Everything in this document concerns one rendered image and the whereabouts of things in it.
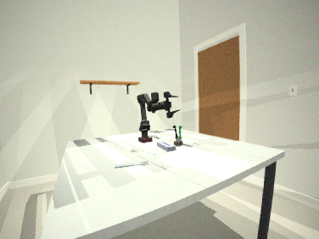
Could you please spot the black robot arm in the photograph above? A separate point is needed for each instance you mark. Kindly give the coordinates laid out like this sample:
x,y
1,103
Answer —
x,y
152,106

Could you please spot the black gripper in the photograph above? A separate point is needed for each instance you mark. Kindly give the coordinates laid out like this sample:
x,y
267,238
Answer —
x,y
166,105

